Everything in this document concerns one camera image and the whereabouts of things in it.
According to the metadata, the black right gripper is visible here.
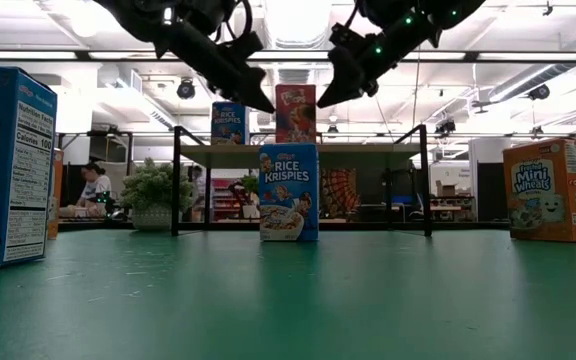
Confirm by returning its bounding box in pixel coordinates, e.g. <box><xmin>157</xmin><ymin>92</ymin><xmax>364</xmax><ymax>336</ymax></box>
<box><xmin>316</xmin><ymin>0</ymin><xmax>439</xmax><ymax>109</ymax></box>

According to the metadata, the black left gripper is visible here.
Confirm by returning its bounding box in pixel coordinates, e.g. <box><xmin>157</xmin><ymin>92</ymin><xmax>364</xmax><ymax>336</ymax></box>
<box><xmin>156</xmin><ymin>0</ymin><xmax>276</xmax><ymax>113</ymax></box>

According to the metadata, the red Froot Loops cereal box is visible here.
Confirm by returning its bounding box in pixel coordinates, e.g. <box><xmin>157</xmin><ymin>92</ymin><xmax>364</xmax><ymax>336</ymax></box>
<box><xmin>274</xmin><ymin>83</ymin><xmax>318</xmax><ymax>145</ymax></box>

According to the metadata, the orange Mini Wheats cereal box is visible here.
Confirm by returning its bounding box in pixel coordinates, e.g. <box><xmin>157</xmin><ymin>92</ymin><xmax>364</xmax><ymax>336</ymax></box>
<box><xmin>46</xmin><ymin>148</ymin><xmax>65</xmax><ymax>240</ymax></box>
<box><xmin>501</xmin><ymin>137</ymin><xmax>576</xmax><ymax>244</ymax></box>

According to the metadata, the small background potted plant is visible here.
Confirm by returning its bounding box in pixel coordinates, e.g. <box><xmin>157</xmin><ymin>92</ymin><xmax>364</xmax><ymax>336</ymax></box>
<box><xmin>240</xmin><ymin>173</ymin><xmax>261</xmax><ymax>220</ymax></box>

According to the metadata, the red storage shelving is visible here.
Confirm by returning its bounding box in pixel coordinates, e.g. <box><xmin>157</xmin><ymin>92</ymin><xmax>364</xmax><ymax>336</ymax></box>
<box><xmin>210</xmin><ymin>178</ymin><xmax>247</xmax><ymax>221</ymax></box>

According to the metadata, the orange patterned panel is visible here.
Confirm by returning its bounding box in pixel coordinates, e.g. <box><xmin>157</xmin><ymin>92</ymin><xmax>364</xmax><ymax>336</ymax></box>
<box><xmin>319</xmin><ymin>167</ymin><xmax>362</xmax><ymax>220</ymax></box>

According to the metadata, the green potted artificial plant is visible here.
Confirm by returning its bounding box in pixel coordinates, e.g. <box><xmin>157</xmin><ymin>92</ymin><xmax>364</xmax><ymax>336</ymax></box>
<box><xmin>119</xmin><ymin>157</ymin><xmax>195</xmax><ymax>232</ymax></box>

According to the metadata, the brown cardboard box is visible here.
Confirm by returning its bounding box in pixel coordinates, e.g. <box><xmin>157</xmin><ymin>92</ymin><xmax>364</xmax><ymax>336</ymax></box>
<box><xmin>435</xmin><ymin>179</ymin><xmax>462</xmax><ymax>199</ymax></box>

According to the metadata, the person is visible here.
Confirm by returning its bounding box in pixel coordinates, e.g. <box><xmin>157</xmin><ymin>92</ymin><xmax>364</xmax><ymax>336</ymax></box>
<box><xmin>74</xmin><ymin>160</ymin><xmax>114</xmax><ymax>220</ymax></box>

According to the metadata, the green table mat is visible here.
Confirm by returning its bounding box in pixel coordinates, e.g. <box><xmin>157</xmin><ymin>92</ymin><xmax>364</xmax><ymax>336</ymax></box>
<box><xmin>0</xmin><ymin>228</ymin><xmax>576</xmax><ymax>360</ymax></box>

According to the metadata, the black hanging dome camera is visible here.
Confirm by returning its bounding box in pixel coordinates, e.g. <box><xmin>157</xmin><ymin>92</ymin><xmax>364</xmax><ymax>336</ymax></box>
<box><xmin>527</xmin><ymin>83</ymin><xmax>552</xmax><ymax>100</ymax></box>
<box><xmin>176</xmin><ymin>78</ymin><xmax>197</xmax><ymax>101</ymax></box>

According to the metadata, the wooden shelf with black frame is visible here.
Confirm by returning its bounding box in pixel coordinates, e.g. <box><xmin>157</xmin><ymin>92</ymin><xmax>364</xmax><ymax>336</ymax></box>
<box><xmin>170</xmin><ymin>123</ymin><xmax>433</xmax><ymax>238</ymax></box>

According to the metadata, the black overhead frame beam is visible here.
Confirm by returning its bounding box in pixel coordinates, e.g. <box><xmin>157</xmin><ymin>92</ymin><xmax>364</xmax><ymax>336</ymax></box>
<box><xmin>0</xmin><ymin>48</ymin><xmax>576</xmax><ymax>65</ymax></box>

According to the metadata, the black aluminium table frame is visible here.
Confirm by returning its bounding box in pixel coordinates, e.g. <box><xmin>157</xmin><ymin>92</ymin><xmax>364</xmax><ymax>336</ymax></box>
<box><xmin>57</xmin><ymin>219</ymin><xmax>576</xmax><ymax>233</ymax></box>

